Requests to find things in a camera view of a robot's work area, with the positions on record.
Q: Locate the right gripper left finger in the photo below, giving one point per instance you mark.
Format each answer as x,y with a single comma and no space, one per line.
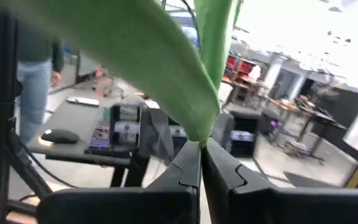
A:
120,205

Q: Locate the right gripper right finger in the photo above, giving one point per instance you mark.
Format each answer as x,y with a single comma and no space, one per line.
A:
275,205

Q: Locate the red artificial tulip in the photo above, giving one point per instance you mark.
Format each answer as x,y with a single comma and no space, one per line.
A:
151,62

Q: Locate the backlit black keyboard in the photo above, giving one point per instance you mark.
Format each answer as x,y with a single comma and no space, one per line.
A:
99,133

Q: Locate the black computer tower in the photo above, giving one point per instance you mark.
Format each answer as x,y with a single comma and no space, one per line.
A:
244,137

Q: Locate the black computer mouse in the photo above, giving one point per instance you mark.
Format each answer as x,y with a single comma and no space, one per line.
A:
60,137

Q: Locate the cluttered work table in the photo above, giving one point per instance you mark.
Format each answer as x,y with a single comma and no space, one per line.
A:
306,115

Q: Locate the grey computer desk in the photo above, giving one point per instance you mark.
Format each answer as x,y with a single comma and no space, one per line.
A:
73,121

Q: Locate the flat grey remote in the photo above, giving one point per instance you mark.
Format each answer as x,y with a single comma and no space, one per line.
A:
82,101

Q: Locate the person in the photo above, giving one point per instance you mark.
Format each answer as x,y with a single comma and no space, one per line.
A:
34,93

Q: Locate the red storage bins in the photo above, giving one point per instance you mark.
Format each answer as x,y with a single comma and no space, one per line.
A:
242,67

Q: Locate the black aluminium table frame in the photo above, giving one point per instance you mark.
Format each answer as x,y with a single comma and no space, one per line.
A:
0,93

